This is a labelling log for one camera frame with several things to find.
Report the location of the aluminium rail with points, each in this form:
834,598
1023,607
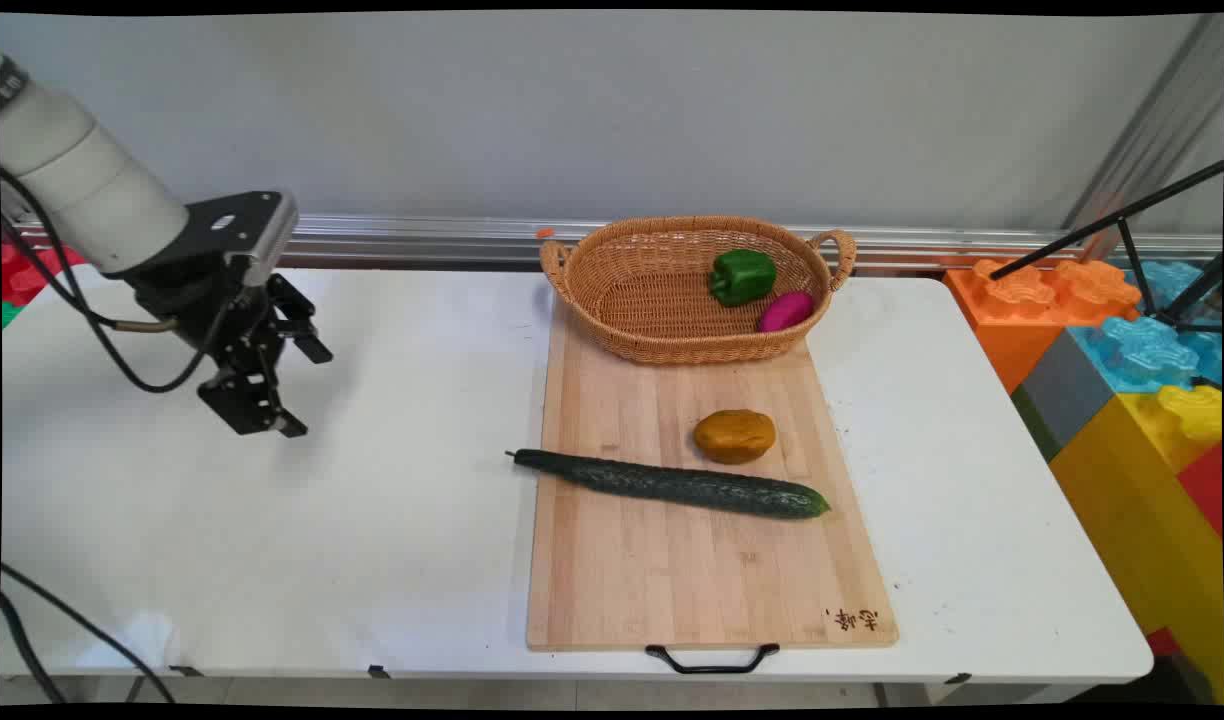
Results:
432,238

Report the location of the black tripod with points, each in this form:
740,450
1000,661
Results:
1132,212

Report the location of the dark green cucumber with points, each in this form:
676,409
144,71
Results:
672,484

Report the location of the orange foam block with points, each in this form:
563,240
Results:
1012,310

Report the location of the green bell pepper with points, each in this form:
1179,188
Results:
742,277

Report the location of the wooden cutting board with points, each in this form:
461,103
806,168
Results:
672,560

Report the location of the brown potato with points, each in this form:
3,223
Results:
734,437

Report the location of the woven wicker basket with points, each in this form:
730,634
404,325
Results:
642,300

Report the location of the red foam block beside yellow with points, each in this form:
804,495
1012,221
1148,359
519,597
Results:
1204,488

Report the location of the purple toy eggplant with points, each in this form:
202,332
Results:
786,311

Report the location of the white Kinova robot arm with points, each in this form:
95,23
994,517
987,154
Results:
92,185

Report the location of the grey foam block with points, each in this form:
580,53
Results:
1067,390

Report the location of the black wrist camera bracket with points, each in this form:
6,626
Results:
237,225

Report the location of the red foam block behind rail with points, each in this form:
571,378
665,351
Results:
27,275

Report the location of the blue foam block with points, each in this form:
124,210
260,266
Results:
1147,350

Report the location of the green foam block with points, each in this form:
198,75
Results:
9,314

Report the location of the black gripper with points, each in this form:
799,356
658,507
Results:
197,305

